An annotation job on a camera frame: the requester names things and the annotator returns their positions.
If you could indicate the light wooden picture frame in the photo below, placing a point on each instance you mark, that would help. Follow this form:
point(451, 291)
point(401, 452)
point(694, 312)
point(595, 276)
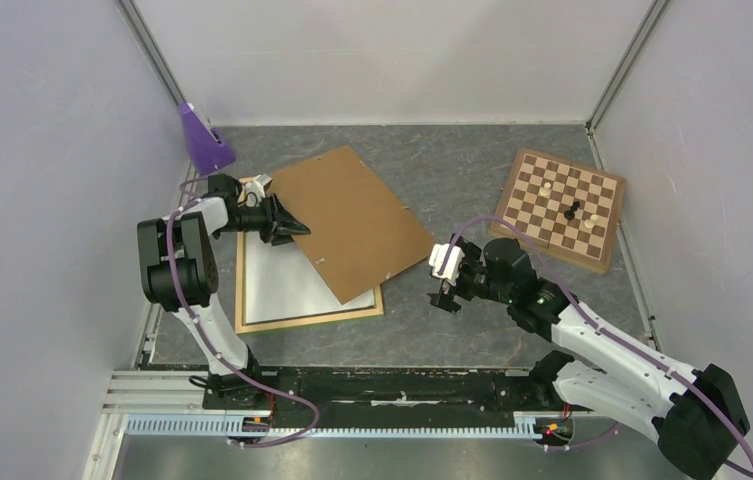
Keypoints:
point(310, 321)

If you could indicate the landscape photo print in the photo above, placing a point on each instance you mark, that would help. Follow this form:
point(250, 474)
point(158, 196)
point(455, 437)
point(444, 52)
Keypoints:
point(290, 285)

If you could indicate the black chess piece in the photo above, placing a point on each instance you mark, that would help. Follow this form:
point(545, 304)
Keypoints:
point(570, 213)

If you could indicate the white chess piece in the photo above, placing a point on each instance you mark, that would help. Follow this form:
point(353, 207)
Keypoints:
point(590, 222)
point(545, 190)

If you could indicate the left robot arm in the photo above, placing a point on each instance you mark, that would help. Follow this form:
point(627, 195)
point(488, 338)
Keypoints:
point(179, 273)

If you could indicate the purple plastic stand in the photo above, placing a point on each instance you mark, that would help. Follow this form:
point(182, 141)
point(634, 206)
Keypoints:
point(208, 151)

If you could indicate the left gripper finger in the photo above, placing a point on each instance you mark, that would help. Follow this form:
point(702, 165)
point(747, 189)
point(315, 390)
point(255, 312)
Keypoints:
point(282, 235)
point(285, 221)

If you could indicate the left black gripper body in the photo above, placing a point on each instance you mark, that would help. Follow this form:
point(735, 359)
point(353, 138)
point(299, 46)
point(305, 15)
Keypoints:
point(256, 219)

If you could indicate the white slotted cable duct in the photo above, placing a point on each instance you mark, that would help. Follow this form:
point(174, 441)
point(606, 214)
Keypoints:
point(230, 426)

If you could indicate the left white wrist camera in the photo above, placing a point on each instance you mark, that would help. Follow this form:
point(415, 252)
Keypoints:
point(255, 189)

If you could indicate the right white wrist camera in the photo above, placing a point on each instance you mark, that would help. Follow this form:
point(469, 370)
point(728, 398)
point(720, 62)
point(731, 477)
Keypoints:
point(445, 261)

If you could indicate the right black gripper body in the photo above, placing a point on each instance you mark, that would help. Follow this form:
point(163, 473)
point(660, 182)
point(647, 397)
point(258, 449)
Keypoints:
point(471, 281)

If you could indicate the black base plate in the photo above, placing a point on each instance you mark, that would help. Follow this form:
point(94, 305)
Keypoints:
point(350, 398)

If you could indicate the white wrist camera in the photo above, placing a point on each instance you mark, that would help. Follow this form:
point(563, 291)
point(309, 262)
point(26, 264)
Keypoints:
point(255, 189)
point(445, 261)

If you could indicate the wooden chessboard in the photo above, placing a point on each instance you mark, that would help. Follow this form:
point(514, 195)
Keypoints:
point(542, 220)

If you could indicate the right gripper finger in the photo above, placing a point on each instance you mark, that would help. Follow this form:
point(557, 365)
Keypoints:
point(444, 299)
point(471, 253)

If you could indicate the brown frame backing board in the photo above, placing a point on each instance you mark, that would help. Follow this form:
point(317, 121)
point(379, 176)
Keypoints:
point(361, 233)

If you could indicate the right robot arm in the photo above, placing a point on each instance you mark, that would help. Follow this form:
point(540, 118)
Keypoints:
point(695, 417)

